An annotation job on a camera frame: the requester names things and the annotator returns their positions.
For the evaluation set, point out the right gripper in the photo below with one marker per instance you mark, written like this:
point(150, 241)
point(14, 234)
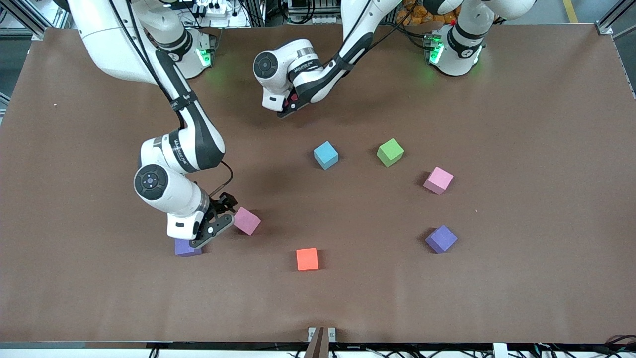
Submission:
point(222, 203)

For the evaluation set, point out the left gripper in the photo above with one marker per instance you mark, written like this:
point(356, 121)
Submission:
point(289, 101)

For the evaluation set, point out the pink foam block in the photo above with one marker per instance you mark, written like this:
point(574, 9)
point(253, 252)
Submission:
point(247, 222)
point(438, 180)

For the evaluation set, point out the purple foam block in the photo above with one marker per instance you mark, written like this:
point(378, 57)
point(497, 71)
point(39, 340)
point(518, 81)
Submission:
point(440, 238)
point(181, 250)

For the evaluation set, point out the blue foam block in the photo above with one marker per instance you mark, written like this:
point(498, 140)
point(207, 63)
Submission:
point(326, 154)

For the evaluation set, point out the green foam block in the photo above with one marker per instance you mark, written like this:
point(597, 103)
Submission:
point(390, 152)

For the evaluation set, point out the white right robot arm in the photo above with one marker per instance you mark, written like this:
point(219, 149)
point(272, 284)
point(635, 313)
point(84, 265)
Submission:
point(114, 49)

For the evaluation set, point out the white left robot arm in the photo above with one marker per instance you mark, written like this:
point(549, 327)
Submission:
point(462, 49)

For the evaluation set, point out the orange foam block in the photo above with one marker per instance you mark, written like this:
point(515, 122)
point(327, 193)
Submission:
point(307, 259)

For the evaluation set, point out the dark equipment rack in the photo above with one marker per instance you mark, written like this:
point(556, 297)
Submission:
point(308, 7)

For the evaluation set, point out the white power strip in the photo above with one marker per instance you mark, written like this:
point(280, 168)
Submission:
point(226, 21)

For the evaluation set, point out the brown wooden strip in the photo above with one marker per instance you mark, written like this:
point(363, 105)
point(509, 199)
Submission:
point(318, 345)

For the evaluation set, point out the orange snack bags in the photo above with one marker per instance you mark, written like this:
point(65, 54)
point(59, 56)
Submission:
point(422, 17)

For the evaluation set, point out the small metal bracket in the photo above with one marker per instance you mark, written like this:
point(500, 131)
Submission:
point(311, 333)

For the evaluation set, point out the aluminium frame profile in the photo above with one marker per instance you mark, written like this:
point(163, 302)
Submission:
point(616, 17)
point(37, 32)

